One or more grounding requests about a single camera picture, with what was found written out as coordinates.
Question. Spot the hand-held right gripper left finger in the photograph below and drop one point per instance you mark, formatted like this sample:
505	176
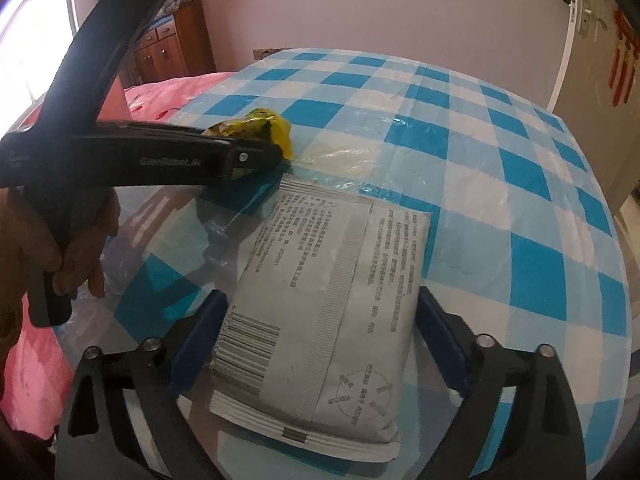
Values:
200	340

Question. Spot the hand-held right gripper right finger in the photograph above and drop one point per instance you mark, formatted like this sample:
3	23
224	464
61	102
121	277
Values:
440	340

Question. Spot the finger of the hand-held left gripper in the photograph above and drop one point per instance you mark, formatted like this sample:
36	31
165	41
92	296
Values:
255	157

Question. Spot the yellow snack wrapper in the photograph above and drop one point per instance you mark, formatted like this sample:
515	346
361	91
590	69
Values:
260	125

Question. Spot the orange-red plastic bucket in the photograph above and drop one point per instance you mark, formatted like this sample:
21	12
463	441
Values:
122	100

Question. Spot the person's left hand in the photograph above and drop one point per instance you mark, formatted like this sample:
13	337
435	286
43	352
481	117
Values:
15	240

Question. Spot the pink printed bed blanket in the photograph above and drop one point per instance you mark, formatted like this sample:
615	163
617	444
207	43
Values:
165	95

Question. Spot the brown wooden cabinet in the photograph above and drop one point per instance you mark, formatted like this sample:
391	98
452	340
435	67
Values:
185	45

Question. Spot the window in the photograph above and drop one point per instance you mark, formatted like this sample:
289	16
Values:
30	60

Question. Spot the blue white checkered tablecloth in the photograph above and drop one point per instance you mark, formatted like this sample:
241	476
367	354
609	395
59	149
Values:
500	185

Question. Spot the white door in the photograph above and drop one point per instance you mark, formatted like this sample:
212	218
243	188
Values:
590	110

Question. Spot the red hanging door decoration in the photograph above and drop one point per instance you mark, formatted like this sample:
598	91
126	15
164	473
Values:
625	60

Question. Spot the wall socket strip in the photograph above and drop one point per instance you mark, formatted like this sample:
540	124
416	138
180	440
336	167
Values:
262	53

